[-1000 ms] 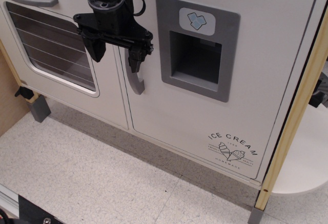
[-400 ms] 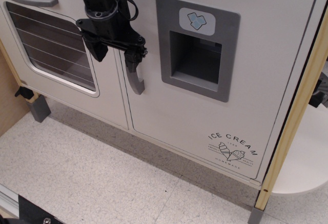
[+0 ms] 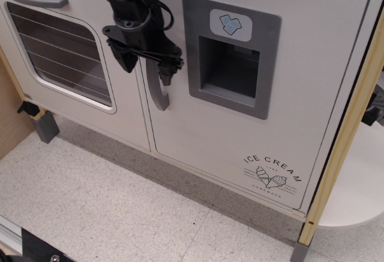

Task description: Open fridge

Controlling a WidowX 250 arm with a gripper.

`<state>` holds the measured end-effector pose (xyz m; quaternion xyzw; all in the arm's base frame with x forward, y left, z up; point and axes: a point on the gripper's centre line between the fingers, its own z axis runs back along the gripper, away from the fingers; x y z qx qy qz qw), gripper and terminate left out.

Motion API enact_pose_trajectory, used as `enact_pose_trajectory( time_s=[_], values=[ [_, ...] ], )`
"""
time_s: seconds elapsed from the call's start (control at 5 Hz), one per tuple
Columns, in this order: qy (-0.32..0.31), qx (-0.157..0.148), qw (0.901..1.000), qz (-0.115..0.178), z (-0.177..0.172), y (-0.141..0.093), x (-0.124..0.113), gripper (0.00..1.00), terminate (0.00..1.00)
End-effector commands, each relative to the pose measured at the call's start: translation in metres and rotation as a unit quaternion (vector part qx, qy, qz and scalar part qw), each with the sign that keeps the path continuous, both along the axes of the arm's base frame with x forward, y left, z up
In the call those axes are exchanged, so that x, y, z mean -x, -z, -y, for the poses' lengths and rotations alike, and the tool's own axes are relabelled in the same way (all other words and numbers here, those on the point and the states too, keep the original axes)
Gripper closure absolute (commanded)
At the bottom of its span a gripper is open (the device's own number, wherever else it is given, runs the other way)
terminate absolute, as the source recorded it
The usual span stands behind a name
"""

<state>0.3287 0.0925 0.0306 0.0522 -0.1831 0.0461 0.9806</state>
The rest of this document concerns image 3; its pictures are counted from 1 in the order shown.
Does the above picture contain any white toy kitchen cabinet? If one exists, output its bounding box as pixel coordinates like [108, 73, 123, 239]
[1, 0, 382, 220]

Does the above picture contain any light wooden right post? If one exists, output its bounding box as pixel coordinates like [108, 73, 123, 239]
[296, 5, 383, 248]

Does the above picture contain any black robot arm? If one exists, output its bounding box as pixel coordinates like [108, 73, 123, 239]
[103, 0, 184, 86]

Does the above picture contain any grey foot cap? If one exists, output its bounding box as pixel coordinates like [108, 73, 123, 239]
[31, 112, 60, 143]
[290, 242, 309, 262]

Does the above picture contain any black clamp knob left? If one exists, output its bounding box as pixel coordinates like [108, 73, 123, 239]
[17, 101, 40, 117]

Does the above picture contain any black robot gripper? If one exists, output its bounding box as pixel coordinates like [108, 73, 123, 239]
[103, 16, 184, 86]

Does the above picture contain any grey right foot cap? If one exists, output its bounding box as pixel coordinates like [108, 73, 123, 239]
[290, 242, 309, 262]

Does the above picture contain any grey fridge door handle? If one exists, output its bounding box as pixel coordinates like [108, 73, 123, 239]
[146, 59, 170, 111]

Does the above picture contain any white round table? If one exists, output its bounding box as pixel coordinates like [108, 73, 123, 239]
[318, 122, 383, 229]

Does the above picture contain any grey ice dispenser panel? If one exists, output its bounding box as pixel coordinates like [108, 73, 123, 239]
[182, 0, 282, 120]

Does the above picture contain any light wooden left panel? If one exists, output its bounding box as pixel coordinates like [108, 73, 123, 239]
[1, 49, 35, 159]

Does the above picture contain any white toy fridge door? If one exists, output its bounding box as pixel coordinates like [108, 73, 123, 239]
[146, 0, 383, 216]

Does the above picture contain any white toy oven door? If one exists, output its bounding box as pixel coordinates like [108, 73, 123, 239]
[0, 0, 118, 115]

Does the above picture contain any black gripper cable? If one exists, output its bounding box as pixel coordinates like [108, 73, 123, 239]
[152, 0, 175, 32]

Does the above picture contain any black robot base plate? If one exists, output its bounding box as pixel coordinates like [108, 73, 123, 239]
[21, 228, 75, 262]

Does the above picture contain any grey left foot cap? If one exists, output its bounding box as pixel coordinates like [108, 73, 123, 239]
[31, 112, 60, 143]

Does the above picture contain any aluminium rail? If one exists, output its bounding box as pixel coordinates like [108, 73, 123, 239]
[1, 216, 22, 255]

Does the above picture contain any black clamp right edge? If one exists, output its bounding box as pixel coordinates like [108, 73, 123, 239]
[361, 85, 383, 126]

